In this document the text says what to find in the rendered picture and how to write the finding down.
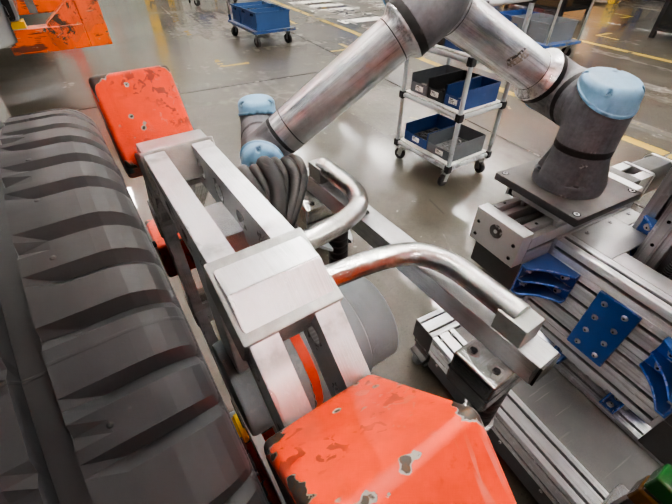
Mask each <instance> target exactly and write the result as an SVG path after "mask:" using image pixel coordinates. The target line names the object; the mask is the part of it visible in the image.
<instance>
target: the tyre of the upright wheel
mask: <svg viewBox="0 0 672 504"><path fill-rule="evenodd" d="M246 450H248V449H247V446H246V444H245V442H244V440H243V438H242V437H239V434H238V432H237V430H236V428H235V425H234V423H233V421H232V419H231V416H230V414H229V412H228V410H227V407H226V405H225V403H224V401H223V399H222V396H221V394H220V392H219V390H218V387H217V385H216V383H215V381H214V379H213V376H212V374H211V372H210V370H209V367H208V365H207V363H206V361H205V358H204V356H203V354H202V352H201V350H200V347H199V345H198V343H197V341H196V338H195V336H194V334H193V332H192V330H191V327H190V325H189V323H188V321H187V319H186V316H185V314H184V312H183V310H182V307H181V305H180V303H179V301H178V299H177V296H176V294H175V292H174V290H173V288H172V285H171V283H170V281H169V279H168V277H167V274H166V272H165V270H164V268H163V265H162V263H161V261H160V259H159V257H158V254H157V252H156V250H155V248H154V246H153V243H152V241H151V239H150V237H149V235H148V233H147V230H146V228H145V226H144V224H143V222H142V219H141V217H140V215H139V213H138V211H137V208H136V206H135V204H134V202H133V200H132V198H131V195H130V193H129V191H128V189H127V187H126V185H125V182H124V178H123V176H122V173H121V171H120V169H119V167H118V165H116V163H115V161H114V159H113V157H112V155H111V153H110V151H109V149H108V147H107V145H106V143H105V140H104V138H103V136H102V134H101V132H100V130H99V128H98V126H97V124H96V123H95V122H94V121H93V120H92V119H91V118H90V117H88V116H87V115H85V114H84V113H82V112H79V111H77V110H74V109H68V108H56V109H50V110H45V111H39V112H34V113H28V114H23V115H17V116H12V117H9V118H8V119H7V120H6V121H5V122H2V121H0V504H272V503H271V501H269V502H268V499H267V497H266V496H268V494H267V491H266V489H265V487H264V485H263V483H262V482H261V483H260V481H259V479H258V477H257V476H258V475H259V473H258V471H257V469H256V467H255V464H254V462H253V460H252V458H251V456H250V454H249V453H248V454H247V452H246Z"/></svg>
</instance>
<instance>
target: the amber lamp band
mask: <svg viewBox="0 0 672 504"><path fill-rule="evenodd" d="M650 476H651V475H647V476H645V477H644V478H642V479H641V480H639V481H637V482H636V484H635V485H634V486H633V487H632V489H631V490H630V491H629V492H628V494H627V497H628V498H629V499H630V500H631V501H632V502H633V503H634V504H658V503H657V502H656V501H655V500H654V499H653V498H652V497H651V496H649V495H648V494H647V493H646V492H645V491H644V483H645V482H646V481H647V479H648V478H649V477H650Z"/></svg>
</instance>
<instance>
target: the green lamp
mask: <svg viewBox="0 0 672 504"><path fill-rule="evenodd" d="M644 487H645V488H646V489H647V490H648V491H649V492H650V493H651V494H652V495H654V496H655V497H656V498H657V499H658V500H659V501H660V502H661V503H663V504H672V465H670V464H668V463H667V464H665V465H663V466H661V467H660V468H658V469H657V470H655V471H654V472H653V473H652V474H651V476H650V477H649V478H648V479H647V481H646V482H645V483H644Z"/></svg>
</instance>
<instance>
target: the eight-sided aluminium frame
mask: <svg viewBox="0 0 672 504"><path fill-rule="evenodd" d="M136 148H137V152H138V153H135V158H136V160H137V162H138V165H139V167H140V170H141V172H142V174H143V177H144V181H145V185H146V190H147V194H148V198H149V199H147V203H148V206H149V209H150V211H151V214H152V217H153V220H154V222H155V224H156V226H157V228H158V231H159V233H160V235H161V237H162V238H163V239H164V241H165V244H166V246H167V249H168V251H169V254H170V256H171V259H172V261H173V264H174V266H175V269H176V271H177V274H178V276H179V279H180V281H181V284H182V286H183V289H184V291H185V295H184V296H185V299H186V301H187V303H188V306H189V308H190V310H191V313H192V315H193V317H194V320H195V322H196V323H197V325H198V327H200V329H201V331H202V333H203V336H204V338H205V340H206V342H207V345H208V347H209V349H210V351H211V354H212V356H213V358H214V360H215V363H216V365H217V367H218V369H219V372H220V374H221V376H222V379H223V381H224V383H225V385H226V388H227V390H228V392H229V394H230V397H231V398H230V400H231V403H232V405H233V408H234V410H235V412H236V414H237V416H238V418H239V421H240V423H241V425H242V427H243V428H245V429H246V431H247V433H248V436H249V438H250V440H251V442H252V444H253V446H254V448H255V450H256V452H257V454H258V456H259V459H260V461H261V463H262V465H263V467H264V469H265V471H266V473H267V475H268V477H269V480H270V482H271V484H272V486H273V488H274V490H275V492H276V494H277V496H278V498H279V500H280V502H281V504H286V502H285V500H284V498H283V495H282V493H281V491H280V489H279V486H278V484H277V482H276V480H275V477H274V475H273V473H272V470H271V468H270V466H269V464H268V461H267V459H266V455H265V452H264V444H265V440H264V438H263V436H262V434H259V435H257V436H252V434H251V433H250V431H249V429H248V427H247V425H246V423H245V422H244V420H243V418H242V415H241V413H240V411H239V409H238V407H237V405H236V403H235V401H234V399H233V396H232V394H231V392H230V390H229V388H228V385H227V383H226V381H225V379H224V376H223V374H222V372H221V369H220V367H219V365H218V362H217V360H216V357H215V355H214V352H213V349H212V345H213V344H214V343H215V342H217V341H218V338H217V336H216V334H215V332H214V329H213V327H212V325H211V323H210V321H212V320H214V317H213V315H212V312H211V309H210V306H209V303H208V300H207V297H206V294H205V291H204V289H203V287H201V288H199V289H197V287H196V284H195V281H194V279H193V276H192V273H191V270H190V268H189V265H188V262H187V259H186V257H185V254H184V251H183V248H182V246H181V243H180V240H179V237H178V235H177V233H178V232H179V234H180V236H181V237H182V239H183V241H184V243H185V244H186V246H187V248H188V250H189V252H190V253H191V255H192V257H193V259H194V260H195V262H196V264H197V266H198V267H199V269H200V271H201V273H202V275H203V276H204V278H205V280H206V283H207V288H208V290H209V292H210V295H211V297H212V299H213V301H214V303H215V305H216V307H217V309H218V311H219V313H220V315H221V317H222V319H223V321H224V323H225V325H226V327H227V329H228V331H229V334H230V336H231V338H232V340H233V342H234V344H235V346H236V348H237V350H238V352H239V354H240V356H241V358H242V360H243V361H247V363H248V366H249V368H250V370H251V373H252V375H253V377H254V379H255V382H256V384H257V386H258V388H259V391H260V393H261V395H262V398H263V400H264V402H265V404H266V407H267V409H268V411H269V413H270V416H271V418H272V420H273V423H274V425H273V426H272V428H273V430H274V432H275V434H276V433H277V432H279V431H281V430H282V429H284V428H285V427H287V426H288V425H290V424H292V423H293V422H295V421H296V420H298V419H299V418H301V417H303V416H304V415H306V414H307V413H309V412H310V411H312V408H311V405H310V403H309V401H308V399H307V396H306V394H305V392H304V389H303V387H302V385H301V382H300V380H299V378H298V376H297V373H296V371H295V369H294V366H293V364H292V362H291V360H290V357H289V355H288V353H287V350H286V348H285V346H284V343H283V342H284V341H286V340H287V339H289V338H291V337H293V336H295V335H297V334H299V333H301V332H304V334H305V337H306V339H307V341H308V344H309V346H310V348H311V351H312V353H313V355H314V357H315V360H316V362H317V364H318V367H319V369H320V371H321V374H322V376H323V378H324V381H325V383H326V385H327V387H328V390H329V392H330V394H331V397H334V396H336V395H337V394H339V393H340V392H342V391H343V390H345V389H347V388H348V387H350V386H351V385H353V384H354V383H356V382H357V381H359V380H361V379H362V378H364V377H365V376H367V375H371V373H370V371H369V369H368V366H367V364H366V362H365V359H364V357H363V355H362V352H361V350H360V348H359V345H358V343H357V341H356V338H355V336H354V334H353V331H352V329H351V327H350V324H349V322H348V320H347V317H346V315H345V313H344V310H343V308H342V306H341V301H342V299H343V294H342V293H341V291H340V290H339V288H338V286H337V285H336V283H335V282H334V280H333V278H332V277H331V275H330V274H329V272H328V270H327V269H326V267H325V266H324V264H323V261H322V259H321V257H320V255H319V254H318V253H317V252H316V251H315V250H314V248H313V246H312V245H311V243H310V242H309V240H308V238H307V237H306V235H305V234H304V232H303V230H302V229H301V228H296V229H294V228H293V227H292V226H291V225H290V224H289V222H288V221H287V220H286V219H285V218H284V217H283V216H282V215H281V214H280V213H279V212H278V211H277V210H276V209H275V208H274V207H273V206H272V205H271V204H270V202H269V201H268V200H267V199H266V198H265V197H264V196H263V195H262V194H261V193H260V192H259V191H258V190H257V189H256V188H255V187H254V186H253V185H252V184H251V182H250V181H249V180H248V179H247V178H246V177H245V176H244V175H243V174H242V173H241V172H240V171H239V170H238V169H237V168H236V167H235V166H234V165H233V164H232V162H231V161H230V160H229V159H228V158H227V157H226V156H225V155H224V154H223V153H222V152H221V151H220V150H219V149H218V148H217V147H216V146H215V143H214V140H213V137H212V136H206V135H205V134H204V133H203V132H202V131H201V130H200V129H196V130H192V131H188V132H183V133H179V134H175V135H171V136H166V137H162V138H158V139H154V140H149V141H145V142H141V143H137V144H136ZM208 191H209V193H210V194H211V195H212V197H213V198H214V199H215V201H216V202H217V203H218V202H222V203H223V205H224V206H225V207H226V208H227V210H228V211H229V212H230V214H231V215H232V216H233V217H234V219H235V220H236V221H237V222H238V224H239V225H240V226H241V228H242V229H243V231H244V234H245V239H246V241H247V243H248V244H249V245H250V247H248V248H245V249H243V250H240V251H238V252H235V251H234V249H233V248H232V247H231V245H230V244H229V242H228V241H227V239H226V238H225V237H224V235H223V234H222V232H221V231H220V230H219V228H218V227H217V225H216V224H215V222H214V221H213V220H212V218H211V217H210V215H209V214H208V212H207V211H206V210H205V208H204V205H205V201H206V197H207V194H208Z"/></svg>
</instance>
